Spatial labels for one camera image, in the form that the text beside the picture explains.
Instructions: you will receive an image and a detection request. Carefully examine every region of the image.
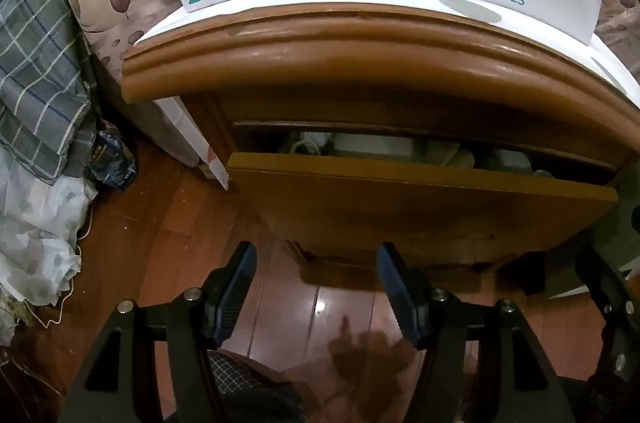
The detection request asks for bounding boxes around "checkered slipper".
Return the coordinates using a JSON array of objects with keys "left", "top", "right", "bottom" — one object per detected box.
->
[{"left": 208, "top": 351, "right": 306, "bottom": 422}]

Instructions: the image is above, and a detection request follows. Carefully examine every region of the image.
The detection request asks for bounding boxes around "dark blue crumpled wrapper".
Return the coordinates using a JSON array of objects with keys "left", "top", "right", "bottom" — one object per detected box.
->
[{"left": 88, "top": 119, "right": 138, "bottom": 191}]

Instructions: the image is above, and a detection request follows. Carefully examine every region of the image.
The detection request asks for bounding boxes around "wooden drawer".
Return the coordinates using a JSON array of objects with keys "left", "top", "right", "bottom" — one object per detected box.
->
[{"left": 227, "top": 151, "right": 618, "bottom": 266}]

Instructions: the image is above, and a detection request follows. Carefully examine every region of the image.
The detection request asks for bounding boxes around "wooden nightstand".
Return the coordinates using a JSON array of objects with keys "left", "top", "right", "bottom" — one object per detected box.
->
[{"left": 120, "top": 2, "right": 640, "bottom": 269}]

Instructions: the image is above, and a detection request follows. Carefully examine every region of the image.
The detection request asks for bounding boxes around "white dotted table cover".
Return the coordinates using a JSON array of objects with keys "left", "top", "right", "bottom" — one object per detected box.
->
[{"left": 136, "top": 0, "right": 639, "bottom": 105}]

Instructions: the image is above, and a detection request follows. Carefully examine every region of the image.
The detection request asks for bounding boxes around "white cardboard panel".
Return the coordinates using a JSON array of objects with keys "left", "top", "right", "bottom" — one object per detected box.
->
[{"left": 154, "top": 97, "right": 230, "bottom": 190}]

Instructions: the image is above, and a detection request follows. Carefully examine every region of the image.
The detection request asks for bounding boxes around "thin beige cord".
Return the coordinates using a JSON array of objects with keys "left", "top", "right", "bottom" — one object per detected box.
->
[{"left": 29, "top": 206, "right": 97, "bottom": 330}]

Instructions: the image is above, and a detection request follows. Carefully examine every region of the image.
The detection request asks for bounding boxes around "white patterned plastic bag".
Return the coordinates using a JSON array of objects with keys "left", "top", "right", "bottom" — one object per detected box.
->
[{"left": 1, "top": 150, "right": 96, "bottom": 346}]

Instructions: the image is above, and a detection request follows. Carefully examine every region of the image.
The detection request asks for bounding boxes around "grey plaid cloth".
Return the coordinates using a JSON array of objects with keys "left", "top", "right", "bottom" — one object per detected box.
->
[{"left": 1, "top": 0, "right": 96, "bottom": 184}]

